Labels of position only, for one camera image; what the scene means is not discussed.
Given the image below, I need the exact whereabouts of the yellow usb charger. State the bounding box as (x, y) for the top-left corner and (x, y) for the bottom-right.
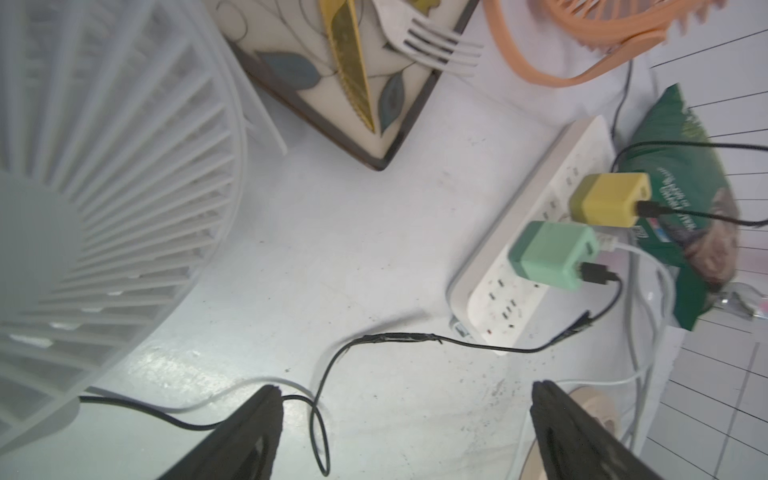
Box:
(568, 173), (652, 228)

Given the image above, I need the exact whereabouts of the small orange desk fan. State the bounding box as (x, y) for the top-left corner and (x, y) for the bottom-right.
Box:
(482, 0), (728, 88)

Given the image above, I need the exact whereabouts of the small white desk fan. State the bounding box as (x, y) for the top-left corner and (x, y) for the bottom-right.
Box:
(1, 1), (287, 453)

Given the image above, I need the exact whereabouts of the yellow plastic knife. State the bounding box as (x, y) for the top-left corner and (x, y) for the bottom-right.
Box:
(318, 0), (376, 133)

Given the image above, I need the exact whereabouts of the white power strip cord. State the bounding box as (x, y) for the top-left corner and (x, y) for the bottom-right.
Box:
(620, 251), (643, 385)

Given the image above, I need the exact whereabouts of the green snack bag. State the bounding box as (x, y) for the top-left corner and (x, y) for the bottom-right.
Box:
(618, 84), (740, 330)

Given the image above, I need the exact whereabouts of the green usb charger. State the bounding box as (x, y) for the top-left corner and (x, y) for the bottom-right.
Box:
(507, 220), (600, 291)

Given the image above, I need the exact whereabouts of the white power strip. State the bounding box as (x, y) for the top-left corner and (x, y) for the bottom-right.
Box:
(447, 116), (615, 347)

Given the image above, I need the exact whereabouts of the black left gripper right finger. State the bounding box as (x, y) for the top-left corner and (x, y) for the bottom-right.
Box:
(530, 380), (659, 479)

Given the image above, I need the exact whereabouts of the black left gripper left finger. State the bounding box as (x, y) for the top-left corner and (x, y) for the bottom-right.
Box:
(162, 385), (284, 480)

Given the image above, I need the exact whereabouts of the silver fork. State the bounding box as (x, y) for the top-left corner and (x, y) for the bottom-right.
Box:
(372, 0), (483, 77)

